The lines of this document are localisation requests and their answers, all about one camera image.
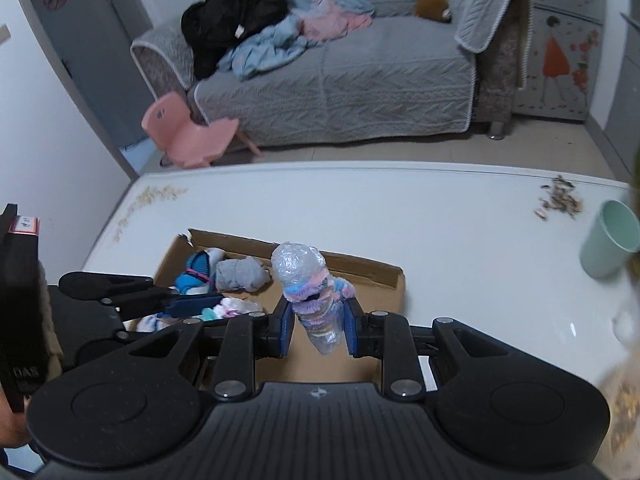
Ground pile of clothes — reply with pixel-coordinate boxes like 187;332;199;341
217;0;376;81

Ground refrigerator with figure print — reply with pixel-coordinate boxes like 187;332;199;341
510;0;608;122

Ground cardboard box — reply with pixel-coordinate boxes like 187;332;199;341
122;228;406;396

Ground pile of seed shells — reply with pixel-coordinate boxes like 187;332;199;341
535;175;585;222

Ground grey sock bundle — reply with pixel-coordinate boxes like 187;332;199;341
216;256;271;292

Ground grey door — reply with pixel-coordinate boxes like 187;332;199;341
12;0;156;181

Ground green cup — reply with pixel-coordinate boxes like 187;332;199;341
580;200;640;280

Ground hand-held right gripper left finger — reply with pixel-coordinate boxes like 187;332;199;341
122;300;297;402

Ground person's left hand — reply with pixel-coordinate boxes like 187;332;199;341
0;400;32;448

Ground pink plastic chair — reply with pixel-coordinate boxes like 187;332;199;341
141;91;263;168

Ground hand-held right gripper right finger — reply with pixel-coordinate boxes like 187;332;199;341
342;297;501;402

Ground white knit sock blue loop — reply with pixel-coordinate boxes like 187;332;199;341
131;312;173;333

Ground grey sofa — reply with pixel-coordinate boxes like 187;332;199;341
130;0;533;148

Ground brown plush toy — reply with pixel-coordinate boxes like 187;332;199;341
416;0;453;23

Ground pink cloth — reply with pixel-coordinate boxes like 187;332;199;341
300;2;373;43

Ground blue white sock bundle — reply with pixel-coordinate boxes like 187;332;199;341
176;249;226;295

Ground black jacket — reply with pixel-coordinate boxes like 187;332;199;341
181;0;291;81

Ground grey cabinet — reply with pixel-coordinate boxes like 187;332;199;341
602;12;640;176

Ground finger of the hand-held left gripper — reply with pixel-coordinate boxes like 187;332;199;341
117;292;224;323
58;271;178;306

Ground bubble wrap bundle pastel ties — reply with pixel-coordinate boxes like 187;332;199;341
271;241;357;358

